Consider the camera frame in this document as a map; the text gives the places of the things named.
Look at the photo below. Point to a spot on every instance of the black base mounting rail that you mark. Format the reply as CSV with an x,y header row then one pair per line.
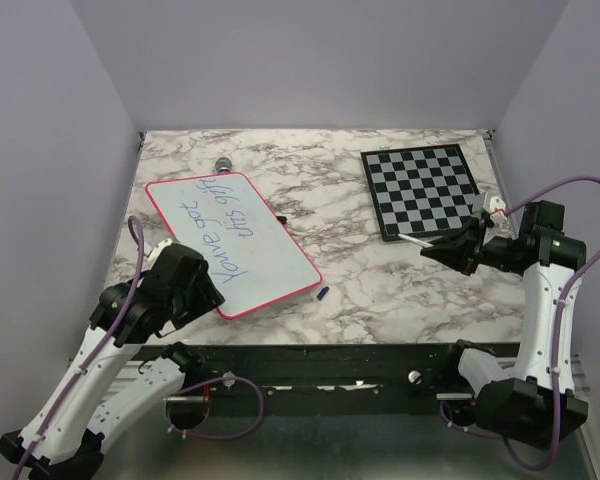
x,y
327,380

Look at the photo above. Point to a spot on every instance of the blue marker cap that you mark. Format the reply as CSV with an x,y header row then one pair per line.
x,y
323,293

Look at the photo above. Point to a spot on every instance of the purple microphone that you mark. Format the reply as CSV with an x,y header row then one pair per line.
x,y
223,165

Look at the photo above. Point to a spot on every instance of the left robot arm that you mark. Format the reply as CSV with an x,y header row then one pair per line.
x,y
70,435

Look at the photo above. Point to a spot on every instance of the black grey chessboard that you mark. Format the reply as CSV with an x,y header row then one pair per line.
x,y
422,192

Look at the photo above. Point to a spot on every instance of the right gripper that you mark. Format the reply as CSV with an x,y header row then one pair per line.
x,y
452,249

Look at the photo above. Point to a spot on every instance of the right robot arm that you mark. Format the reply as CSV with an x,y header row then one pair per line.
x,y
533,401

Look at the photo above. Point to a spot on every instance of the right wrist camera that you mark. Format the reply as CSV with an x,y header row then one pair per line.
x,y
492,208

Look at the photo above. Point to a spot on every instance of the pink framed whiteboard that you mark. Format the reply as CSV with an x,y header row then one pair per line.
x,y
253,260

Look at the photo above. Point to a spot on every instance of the blue whiteboard marker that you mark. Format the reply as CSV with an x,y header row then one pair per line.
x,y
416,241

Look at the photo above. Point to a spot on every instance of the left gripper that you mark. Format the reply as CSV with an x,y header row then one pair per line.
x,y
209,297

